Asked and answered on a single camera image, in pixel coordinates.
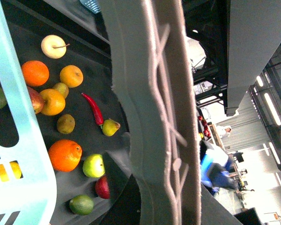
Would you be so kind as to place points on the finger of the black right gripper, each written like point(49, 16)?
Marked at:
point(124, 191)

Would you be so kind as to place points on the large light blue basket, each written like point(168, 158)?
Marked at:
point(33, 196)

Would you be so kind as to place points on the yellow lemon middle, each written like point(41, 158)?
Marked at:
point(15, 168)

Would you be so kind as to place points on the red apple near front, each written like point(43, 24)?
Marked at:
point(102, 188)

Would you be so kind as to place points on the red apple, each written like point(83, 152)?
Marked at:
point(102, 188)
point(36, 100)

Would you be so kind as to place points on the green lime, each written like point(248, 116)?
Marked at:
point(81, 205)

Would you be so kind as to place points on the green apple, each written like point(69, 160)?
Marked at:
point(93, 166)

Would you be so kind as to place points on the large orange front right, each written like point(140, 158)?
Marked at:
point(65, 155)

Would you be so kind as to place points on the yellow green pear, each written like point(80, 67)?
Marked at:
point(110, 127)

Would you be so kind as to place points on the red chili pepper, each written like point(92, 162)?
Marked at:
point(95, 109)

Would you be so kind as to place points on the brown kiwi front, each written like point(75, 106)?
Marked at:
point(66, 124)

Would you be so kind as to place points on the brown kiwi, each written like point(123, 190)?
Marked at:
point(66, 124)
point(62, 89)

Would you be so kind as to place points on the yellow orange fruit centre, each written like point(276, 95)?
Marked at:
point(54, 103)

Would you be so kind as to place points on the brown kiwi back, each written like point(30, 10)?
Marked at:
point(62, 89)

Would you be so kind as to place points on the golden apple pear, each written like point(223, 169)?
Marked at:
point(71, 76)

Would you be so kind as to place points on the small orange mandarin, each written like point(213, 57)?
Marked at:
point(35, 73)

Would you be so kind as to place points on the white pear with stem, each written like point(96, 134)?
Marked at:
point(54, 46)

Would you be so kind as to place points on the small blue basket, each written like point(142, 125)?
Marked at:
point(91, 5)

